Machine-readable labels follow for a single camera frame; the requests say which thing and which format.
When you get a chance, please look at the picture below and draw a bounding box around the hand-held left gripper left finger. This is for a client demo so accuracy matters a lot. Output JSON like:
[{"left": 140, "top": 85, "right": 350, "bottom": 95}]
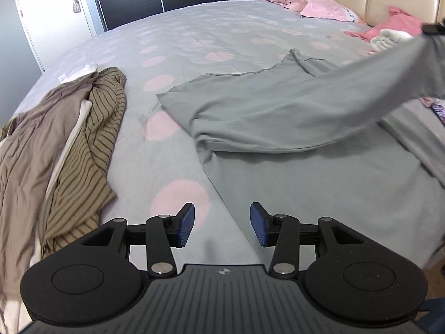
[{"left": 75, "top": 202, "right": 196, "bottom": 278}]

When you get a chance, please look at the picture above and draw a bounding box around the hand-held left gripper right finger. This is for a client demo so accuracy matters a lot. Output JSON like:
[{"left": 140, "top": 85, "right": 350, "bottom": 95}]
[{"left": 249, "top": 202, "right": 371, "bottom": 278}]

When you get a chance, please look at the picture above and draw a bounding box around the grey long-sleeve shirt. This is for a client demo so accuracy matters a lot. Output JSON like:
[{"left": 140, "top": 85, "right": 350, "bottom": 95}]
[{"left": 156, "top": 28, "right": 445, "bottom": 275}]

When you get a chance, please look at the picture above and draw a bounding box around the coral pink pillow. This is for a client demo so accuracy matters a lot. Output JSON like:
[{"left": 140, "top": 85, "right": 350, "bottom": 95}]
[{"left": 344, "top": 5, "right": 425, "bottom": 44}]

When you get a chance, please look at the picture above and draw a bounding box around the folded white towel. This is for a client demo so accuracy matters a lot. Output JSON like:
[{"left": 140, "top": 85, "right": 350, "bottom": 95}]
[{"left": 369, "top": 28, "right": 414, "bottom": 54}]

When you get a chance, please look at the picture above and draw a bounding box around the folded pink cloth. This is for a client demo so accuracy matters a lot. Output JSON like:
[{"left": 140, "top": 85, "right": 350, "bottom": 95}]
[{"left": 417, "top": 95, "right": 442, "bottom": 108}]

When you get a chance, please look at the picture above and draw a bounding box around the patterned phone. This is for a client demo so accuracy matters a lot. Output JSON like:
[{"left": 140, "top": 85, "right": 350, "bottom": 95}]
[{"left": 431, "top": 102, "right": 445, "bottom": 126}]

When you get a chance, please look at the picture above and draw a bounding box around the light pink pillow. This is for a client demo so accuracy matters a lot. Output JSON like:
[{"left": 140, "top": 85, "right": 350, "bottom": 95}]
[{"left": 301, "top": 0, "right": 367, "bottom": 24}]

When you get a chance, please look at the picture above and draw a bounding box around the olive striped shirt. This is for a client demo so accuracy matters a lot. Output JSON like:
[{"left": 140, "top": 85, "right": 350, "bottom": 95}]
[{"left": 0, "top": 67, "right": 127, "bottom": 258}]

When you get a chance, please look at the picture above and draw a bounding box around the white shirt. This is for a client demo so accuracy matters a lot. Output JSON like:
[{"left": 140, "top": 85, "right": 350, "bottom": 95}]
[{"left": 0, "top": 62, "right": 100, "bottom": 334}]

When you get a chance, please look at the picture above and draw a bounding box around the crumpled pink garment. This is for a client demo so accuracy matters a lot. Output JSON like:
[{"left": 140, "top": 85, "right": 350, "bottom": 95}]
[{"left": 263, "top": 0, "right": 312, "bottom": 10}]

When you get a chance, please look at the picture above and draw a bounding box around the taupe shirt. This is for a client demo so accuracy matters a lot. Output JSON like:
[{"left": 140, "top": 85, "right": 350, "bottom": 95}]
[{"left": 0, "top": 71, "right": 101, "bottom": 300}]

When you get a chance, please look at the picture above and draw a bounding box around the grey pink-dotted bed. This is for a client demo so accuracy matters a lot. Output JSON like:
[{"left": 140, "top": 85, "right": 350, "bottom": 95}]
[{"left": 0, "top": 0, "right": 445, "bottom": 286}]

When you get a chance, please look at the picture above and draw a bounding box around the black sliding wardrobe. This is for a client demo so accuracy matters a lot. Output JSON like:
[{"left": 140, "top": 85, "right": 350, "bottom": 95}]
[{"left": 88, "top": 0, "right": 265, "bottom": 32}]

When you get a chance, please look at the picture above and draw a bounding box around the white door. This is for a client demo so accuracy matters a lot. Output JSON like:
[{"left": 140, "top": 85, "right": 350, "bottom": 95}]
[{"left": 10, "top": 0, "right": 98, "bottom": 73}]

